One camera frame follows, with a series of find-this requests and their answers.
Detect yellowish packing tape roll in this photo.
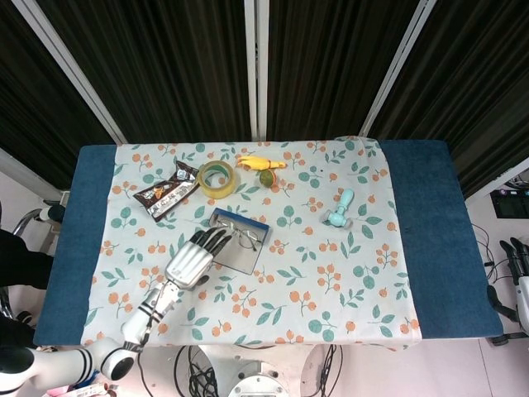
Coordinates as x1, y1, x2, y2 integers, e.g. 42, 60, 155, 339
197, 160, 241, 200

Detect black pleated curtain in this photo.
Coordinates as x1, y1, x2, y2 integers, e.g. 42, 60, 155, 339
0, 0, 529, 199

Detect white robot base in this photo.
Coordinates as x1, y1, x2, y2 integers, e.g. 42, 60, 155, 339
177, 342, 331, 397

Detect black control panel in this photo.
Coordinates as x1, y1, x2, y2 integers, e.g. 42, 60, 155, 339
489, 185, 529, 219

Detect black clothed person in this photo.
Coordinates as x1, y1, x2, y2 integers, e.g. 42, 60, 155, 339
0, 229, 55, 352

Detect metal chair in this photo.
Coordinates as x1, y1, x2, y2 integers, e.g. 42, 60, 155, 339
0, 201, 67, 249

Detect brown snack bag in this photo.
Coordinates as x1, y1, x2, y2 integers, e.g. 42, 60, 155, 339
132, 160, 200, 221

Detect white fruit print tablecloth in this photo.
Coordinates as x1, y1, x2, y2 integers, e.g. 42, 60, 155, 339
82, 136, 422, 348

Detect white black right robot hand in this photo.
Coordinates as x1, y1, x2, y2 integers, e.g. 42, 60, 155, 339
486, 236, 529, 332

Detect teal massage roller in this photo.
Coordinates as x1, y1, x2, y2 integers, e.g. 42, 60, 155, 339
322, 188, 355, 228

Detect black-rimmed eyeglasses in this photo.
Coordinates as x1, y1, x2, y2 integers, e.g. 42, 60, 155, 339
214, 218, 261, 252

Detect white slanted frame post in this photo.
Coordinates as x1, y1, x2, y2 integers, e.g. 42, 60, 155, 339
10, 0, 127, 144
359, 0, 437, 137

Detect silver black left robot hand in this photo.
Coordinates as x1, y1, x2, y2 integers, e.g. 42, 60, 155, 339
164, 226, 235, 290

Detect black thin cable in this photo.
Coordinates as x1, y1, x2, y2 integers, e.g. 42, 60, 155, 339
469, 222, 499, 286

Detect blue glasses case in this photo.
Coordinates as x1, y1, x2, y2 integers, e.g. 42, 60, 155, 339
204, 208, 272, 276

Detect black cable bundle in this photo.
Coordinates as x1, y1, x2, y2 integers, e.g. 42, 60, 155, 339
173, 345, 226, 397

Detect blue table cover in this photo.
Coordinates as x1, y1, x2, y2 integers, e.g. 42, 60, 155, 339
32, 139, 504, 347

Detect white upright frame post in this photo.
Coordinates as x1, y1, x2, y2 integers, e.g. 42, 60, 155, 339
243, 0, 269, 141

